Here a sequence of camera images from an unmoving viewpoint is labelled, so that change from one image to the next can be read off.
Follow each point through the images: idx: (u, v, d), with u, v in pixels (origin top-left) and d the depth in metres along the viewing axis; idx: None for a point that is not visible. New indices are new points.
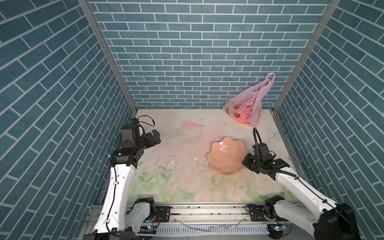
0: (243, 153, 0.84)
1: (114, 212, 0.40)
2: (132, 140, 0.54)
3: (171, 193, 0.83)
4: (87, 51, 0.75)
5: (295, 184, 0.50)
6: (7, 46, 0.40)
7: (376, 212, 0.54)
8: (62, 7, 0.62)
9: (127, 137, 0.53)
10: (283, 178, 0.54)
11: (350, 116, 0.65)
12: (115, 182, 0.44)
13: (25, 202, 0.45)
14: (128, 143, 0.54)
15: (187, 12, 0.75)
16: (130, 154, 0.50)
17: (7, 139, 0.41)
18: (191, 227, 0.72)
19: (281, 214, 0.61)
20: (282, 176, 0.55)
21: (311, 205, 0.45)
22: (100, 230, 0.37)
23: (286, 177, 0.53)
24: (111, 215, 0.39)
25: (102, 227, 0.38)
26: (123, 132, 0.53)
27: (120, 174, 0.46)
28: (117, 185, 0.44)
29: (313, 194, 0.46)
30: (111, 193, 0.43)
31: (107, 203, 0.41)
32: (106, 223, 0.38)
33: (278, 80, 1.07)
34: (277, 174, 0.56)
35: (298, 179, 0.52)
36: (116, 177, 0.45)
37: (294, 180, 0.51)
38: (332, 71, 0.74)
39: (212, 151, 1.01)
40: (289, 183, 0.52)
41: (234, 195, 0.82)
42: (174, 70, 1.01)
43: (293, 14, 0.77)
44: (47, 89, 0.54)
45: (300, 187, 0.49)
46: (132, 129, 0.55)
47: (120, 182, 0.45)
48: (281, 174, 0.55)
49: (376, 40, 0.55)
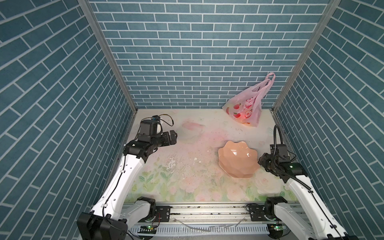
0: (251, 161, 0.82)
1: (113, 199, 0.41)
2: (148, 135, 0.56)
3: (171, 193, 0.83)
4: (87, 51, 0.75)
5: (306, 197, 0.47)
6: (7, 46, 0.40)
7: (376, 212, 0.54)
8: (62, 7, 0.62)
9: (144, 130, 0.56)
10: (296, 186, 0.50)
11: (350, 116, 0.65)
12: (122, 171, 0.46)
13: (25, 202, 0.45)
14: (144, 137, 0.56)
15: (187, 12, 0.75)
16: (141, 147, 0.51)
17: (7, 139, 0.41)
18: (191, 227, 0.72)
19: (279, 215, 0.61)
20: (294, 183, 0.51)
21: (316, 224, 0.42)
22: (97, 211, 0.39)
23: (300, 187, 0.49)
24: (109, 200, 0.41)
25: (99, 210, 0.39)
26: (142, 125, 0.55)
27: (128, 164, 0.47)
28: (123, 174, 0.45)
29: (322, 214, 0.43)
30: (115, 179, 0.44)
31: (109, 189, 0.42)
32: (103, 207, 0.40)
33: (278, 80, 1.07)
34: (289, 179, 0.53)
35: (312, 193, 0.48)
36: (124, 165, 0.47)
37: (307, 193, 0.48)
38: (332, 71, 0.74)
39: (224, 148, 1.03)
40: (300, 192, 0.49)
41: (234, 195, 0.82)
42: (174, 70, 1.01)
43: (293, 14, 0.77)
44: (47, 89, 0.54)
45: (311, 203, 0.46)
46: (151, 125, 0.58)
47: (126, 172, 0.46)
48: (295, 182, 0.51)
49: (376, 39, 0.55)
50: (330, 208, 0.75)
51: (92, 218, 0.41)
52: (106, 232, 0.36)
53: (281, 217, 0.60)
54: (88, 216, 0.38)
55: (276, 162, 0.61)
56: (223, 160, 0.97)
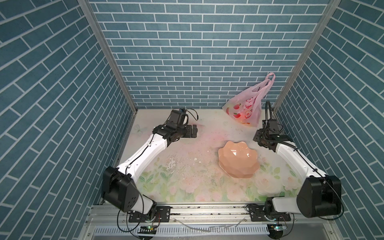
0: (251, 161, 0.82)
1: (136, 165, 0.46)
2: (175, 123, 0.62)
3: (171, 193, 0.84)
4: (87, 51, 0.75)
5: (291, 154, 0.53)
6: (7, 46, 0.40)
7: (376, 212, 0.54)
8: (62, 7, 0.63)
9: (172, 118, 0.62)
10: (283, 148, 0.57)
11: (350, 116, 0.65)
12: (148, 144, 0.52)
13: (25, 202, 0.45)
14: (171, 124, 0.62)
15: (187, 12, 0.75)
16: (167, 132, 0.57)
17: (6, 139, 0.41)
18: (191, 227, 0.72)
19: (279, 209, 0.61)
20: (281, 147, 0.57)
21: (300, 171, 0.47)
22: (120, 169, 0.44)
23: (286, 147, 0.56)
24: (132, 164, 0.46)
25: (123, 168, 0.44)
26: (172, 113, 0.62)
27: (155, 142, 0.53)
28: (148, 147, 0.51)
29: (305, 163, 0.49)
30: (141, 150, 0.50)
31: (134, 156, 0.48)
32: (127, 167, 0.45)
33: (278, 80, 1.07)
34: (277, 144, 0.59)
35: (297, 150, 0.54)
36: (151, 142, 0.53)
37: (293, 151, 0.54)
38: (332, 71, 0.74)
39: (224, 148, 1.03)
40: (286, 152, 0.55)
41: (234, 195, 0.82)
42: (174, 70, 1.01)
43: (293, 14, 0.77)
44: (47, 89, 0.54)
45: (295, 157, 0.52)
46: (180, 115, 0.63)
47: (151, 146, 0.52)
48: (281, 145, 0.57)
49: (376, 40, 0.55)
50: None
51: (114, 175, 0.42)
52: (123, 190, 0.41)
53: (281, 210, 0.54)
54: (112, 172, 0.43)
55: (266, 133, 0.69)
56: (223, 160, 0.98)
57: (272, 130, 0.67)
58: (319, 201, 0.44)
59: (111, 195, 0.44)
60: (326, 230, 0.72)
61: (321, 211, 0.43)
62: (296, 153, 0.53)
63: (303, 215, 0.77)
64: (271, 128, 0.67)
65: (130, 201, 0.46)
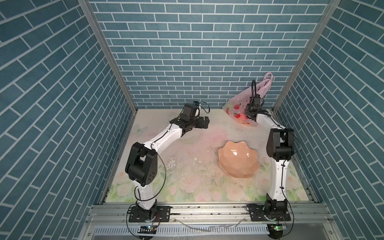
0: (251, 161, 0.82)
1: (158, 143, 0.54)
2: (188, 116, 0.70)
3: (171, 193, 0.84)
4: (87, 51, 0.75)
5: (265, 119, 0.72)
6: (8, 46, 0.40)
7: (376, 211, 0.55)
8: (62, 7, 0.62)
9: (186, 112, 0.70)
10: (260, 117, 0.76)
11: (350, 116, 0.65)
12: (167, 130, 0.61)
13: (25, 202, 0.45)
14: (185, 117, 0.71)
15: (187, 12, 0.75)
16: (183, 124, 0.66)
17: (7, 139, 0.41)
18: (191, 227, 0.72)
19: (273, 195, 0.66)
20: (259, 115, 0.77)
21: None
22: (146, 144, 0.52)
23: (262, 116, 0.75)
24: (155, 143, 0.53)
25: (148, 144, 0.52)
26: (185, 107, 0.70)
27: (173, 128, 0.63)
28: (167, 132, 0.60)
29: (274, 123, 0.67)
30: (162, 133, 0.59)
31: (156, 137, 0.56)
32: (151, 143, 0.53)
33: (278, 80, 1.07)
34: (257, 115, 0.79)
35: (270, 117, 0.73)
36: (170, 128, 0.62)
37: (266, 117, 0.73)
38: (332, 71, 0.74)
39: (224, 148, 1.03)
40: (261, 118, 0.76)
41: (234, 195, 0.82)
42: (174, 70, 1.01)
43: (293, 14, 0.77)
44: (47, 89, 0.54)
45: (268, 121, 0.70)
46: (192, 108, 0.71)
47: (170, 131, 0.60)
48: (260, 114, 0.77)
49: (376, 40, 0.55)
50: (330, 208, 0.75)
51: (140, 150, 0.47)
52: (148, 160, 0.48)
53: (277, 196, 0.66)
54: (139, 146, 0.50)
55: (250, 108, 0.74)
56: (223, 160, 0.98)
57: (256, 105, 0.86)
58: (278, 145, 0.63)
59: (135, 169, 0.50)
60: (326, 230, 0.72)
61: (281, 153, 0.62)
62: (266, 118, 0.72)
63: (302, 215, 0.77)
64: (255, 104, 0.86)
65: (151, 174, 0.52)
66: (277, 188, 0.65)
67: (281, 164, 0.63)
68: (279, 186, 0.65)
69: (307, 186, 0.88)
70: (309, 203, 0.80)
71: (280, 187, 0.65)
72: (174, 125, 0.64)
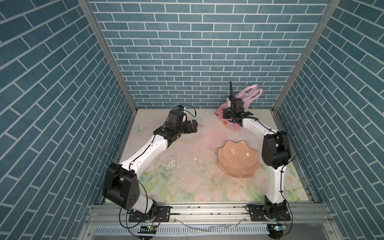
0: (251, 161, 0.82)
1: (138, 162, 0.47)
2: (174, 124, 0.64)
3: (171, 193, 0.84)
4: (87, 50, 0.75)
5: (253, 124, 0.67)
6: (7, 46, 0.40)
7: (376, 212, 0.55)
8: (62, 7, 0.62)
9: (171, 120, 0.64)
10: (247, 121, 0.71)
11: (350, 116, 0.65)
12: (149, 144, 0.54)
13: (24, 202, 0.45)
14: (171, 125, 0.65)
15: (187, 12, 0.75)
16: (168, 133, 0.60)
17: (6, 139, 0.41)
18: (191, 227, 0.72)
19: (274, 199, 0.65)
20: (246, 120, 0.72)
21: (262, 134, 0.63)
22: (124, 166, 0.45)
23: (249, 120, 0.70)
24: (135, 162, 0.47)
25: (127, 165, 0.46)
26: (170, 114, 0.63)
27: (157, 140, 0.56)
28: (150, 146, 0.53)
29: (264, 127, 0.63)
30: (144, 148, 0.52)
31: (137, 154, 0.49)
32: (130, 163, 0.46)
33: (278, 80, 1.07)
34: (242, 120, 0.74)
35: (257, 120, 0.68)
36: (152, 141, 0.55)
37: (254, 121, 0.68)
38: (332, 71, 0.74)
39: (224, 148, 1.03)
40: (249, 122, 0.70)
41: (234, 195, 0.82)
42: (174, 70, 1.01)
43: (293, 14, 0.77)
44: (47, 89, 0.54)
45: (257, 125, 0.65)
46: (178, 115, 0.65)
47: (152, 146, 0.54)
48: (246, 119, 0.71)
49: (376, 40, 0.55)
50: (330, 208, 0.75)
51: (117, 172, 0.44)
52: (126, 186, 0.42)
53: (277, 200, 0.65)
54: (116, 168, 0.44)
55: (234, 112, 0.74)
56: (223, 160, 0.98)
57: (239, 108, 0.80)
58: (276, 151, 0.58)
59: (114, 193, 0.45)
60: (326, 230, 0.72)
61: (279, 159, 0.58)
62: (255, 122, 0.67)
63: (302, 215, 0.77)
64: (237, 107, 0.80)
65: (132, 198, 0.46)
66: (276, 192, 0.63)
67: (280, 170, 0.60)
68: (279, 190, 0.64)
69: (307, 186, 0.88)
70: (309, 203, 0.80)
71: (279, 191, 0.64)
72: (157, 136, 0.58)
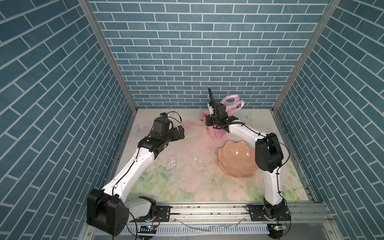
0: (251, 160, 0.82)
1: (123, 183, 0.44)
2: (160, 134, 0.60)
3: (171, 193, 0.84)
4: (87, 50, 0.75)
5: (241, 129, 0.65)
6: (7, 45, 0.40)
7: (376, 211, 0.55)
8: (62, 7, 0.62)
9: (156, 129, 0.60)
10: (234, 127, 0.68)
11: (350, 116, 0.65)
12: (134, 160, 0.50)
13: (25, 202, 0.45)
14: (156, 135, 0.61)
15: (187, 12, 0.75)
16: (154, 144, 0.56)
17: (6, 139, 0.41)
18: (191, 227, 0.72)
19: (273, 200, 0.64)
20: (232, 126, 0.69)
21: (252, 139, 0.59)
22: (107, 190, 0.42)
23: (236, 126, 0.67)
24: (119, 183, 0.44)
25: (109, 189, 0.42)
26: (155, 123, 0.60)
27: (142, 155, 0.52)
28: (134, 162, 0.49)
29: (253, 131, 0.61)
30: (128, 166, 0.48)
31: (121, 174, 0.46)
32: (113, 187, 0.42)
33: (278, 80, 1.07)
34: (229, 126, 0.71)
35: (244, 125, 0.66)
36: (137, 155, 0.52)
37: (241, 126, 0.66)
38: (332, 71, 0.74)
39: (224, 148, 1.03)
40: (236, 127, 0.67)
41: (234, 195, 0.82)
42: (174, 70, 1.01)
43: (293, 14, 0.77)
44: (47, 89, 0.54)
45: (244, 130, 0.64)
46: (163, 124, 0.61)
47: (137, 162, 0.50)
48: (232, 125, 0.69)
49: (376, 39, 0.55)
50: (330, 208, 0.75)
51: (100, 198, 0.44)
52: (112, 212, 0.39)
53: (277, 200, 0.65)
54: (98, 194, 0.40)
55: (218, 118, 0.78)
56: (223, 160, 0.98)
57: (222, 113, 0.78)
58: (269, 155, 0.57)
59: (99, 219, 0.41)
60: (326, 230, 0.72)
61: (273, 163, 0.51)
62: (242, 127, 0.65)
63: (302, 215, 0.77)
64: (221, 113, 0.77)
65: (121, 222, 0.43)
66: (275, 193, 0.63)
67: (276, 173, 0.60)
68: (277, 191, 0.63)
69: (307, 186, 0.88)
70: (309, 203, 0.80)
71: (278, 192, 0.64)
72: (143, 149, 0.54)
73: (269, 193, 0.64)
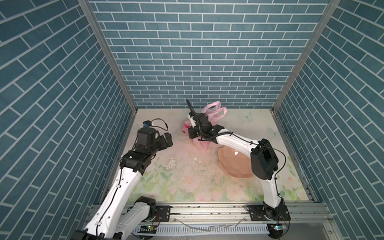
0: None
1: (107, 217, 0.40)
2: (145, 146, 0.54)
3: (171, 193, 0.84)
4: (87, 50, 0.75)
5: (230, 139, 0.61)
6: (7, 45, 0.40)
7: (376, 211, 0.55)
8: (62, 7, 0.62)
9: (141, 141, 0.54)
10: (223, 138, 0.64)
11: (350, 116, 0.65)
12: (117, 185, 0.45)
13: (25, 202, 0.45)
14: (141, 148, 0.55)
15: (187, 12, 0.75)
16: (139, 160, 0.50)
17: (6, 139, 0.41)
18: (191, 227, 0.72)
19: (274, 203, 0.63)
20: (221, 137, 0.64)
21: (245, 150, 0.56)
22: (90, 230, 0.38)
23: (224, 136, 0.63)
24: (104, 218, 0.40)
25: (93, 228, 0.38)
26: (138, 134, 0.53)
27: (126, 177, 0.46)
28: (118, 189, 0.44)
29: (244, 141, 0.58)
30: (111, 194, 0.43)
31: (104, 206, 0.41)
32: (97, 225, 0.39)
33: (278, 80, 1.07)
34: (217, 138, 0.66)
35: (232, 134, 0.62)
36: (120, 179, 0.46)
37: (230, 136, 0.62)
38: (332, 71, 0.74)
39: (224, 148, 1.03)
40: (226, 140, 0.63)
41: (234, 195, 0.82)
42: (174, 70, 1.01)
43: (293, 14, 0.76)
44: (47, 89, 0.54)
45: (234, 140, 0.60)
46: (148, 135, 0.55)
47: (122, 187, 0.45)
48: (220, 136, 0.64)
49: (376, 39, 0.55)
50: (330, 208, 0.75)
51: (87, 235, 0.41)
52: None
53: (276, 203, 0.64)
54: (81, 235, 0.37)
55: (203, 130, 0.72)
56: (223, 160, 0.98)
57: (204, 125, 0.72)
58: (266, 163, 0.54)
59: None
60: (326, 230, 0.72)
61: (271, 169, 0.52)
62: (231, 137, 0.61)
63: (303, 215, 0.77)
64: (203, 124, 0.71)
65: None
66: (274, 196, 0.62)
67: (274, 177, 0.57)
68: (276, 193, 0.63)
69: (307, 186, 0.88)
70: (309, 203, 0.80)
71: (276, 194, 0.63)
72: (126, 168, 0.48)
73: (268, 196, 0.63)
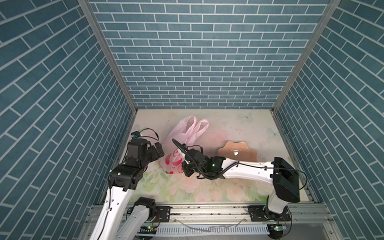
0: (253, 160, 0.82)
1: None
2: (136, 158, 0.50)
3: (171, 193, 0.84)
4: (87, 51, 0.75)
5: (240, 171, 0.52)
6: (8, 46, 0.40)
7: (376, 212, 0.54)
8: (62, 7, 0.63)
9: (131, 153, 0.50)
10: (231, 173, 0.55)
11: (350, 116, 0.65)
12: (107, 208, 0.42)
13: (24, 202, 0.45)
14: (131, 161, 0.51)
15: (187, 12, 0.75)
16: (130, 173, 0.46)
17: (7, 139, 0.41)
18: (191, 227, 0.72)
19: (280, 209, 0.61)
20: (229, 173, 0.56)
21: (263, 178, 0.48)
22: None
23: (232, 170, 0.54)
24: None
25: None
26: (129, 147, 0.50)
27: (116, 198, 0.43)
28: (109, 212, 0.41)
29: (256, 168, 0.49)
30: (102, 218, 0.41)
31: (96, 233, 0.39)
32: None
33: (278, 80, 1.07)
34: (225, 174, 0.57)
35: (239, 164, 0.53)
36: (109, 201, 0.43)
37: (237, 168, 0.52)
38: (332, 71, 0.74)
39: (224, 149, 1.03)
40: (237, 173, 0.54)
41: (234, 195, 0.82)
42: (174, 70, 1.01)
43: (293, 14, 0.77)
44: (47, 89, 0.54)
45: (246, 171, 0.50)
46: (139, 147, 0.51)
47: (113, 210, 0.42)
48: (228, 172, 0.55)
49: (376, 40, 0.55)
50: (330, 208, 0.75)
51: None
52: None
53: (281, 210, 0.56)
54: None
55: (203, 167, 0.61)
56: None
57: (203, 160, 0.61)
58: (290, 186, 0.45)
59: None
60: (326, 230, 0.72)
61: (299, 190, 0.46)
62: (240, 168, 0.52)
63: (303, 215, 0.77)
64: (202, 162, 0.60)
65: None
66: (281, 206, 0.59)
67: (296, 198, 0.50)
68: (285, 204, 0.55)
69: (307, 186, 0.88)
70: (309, 203, 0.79)
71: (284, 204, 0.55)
72: (115, 187, 0.45)
73: (276, 206, 0.60)
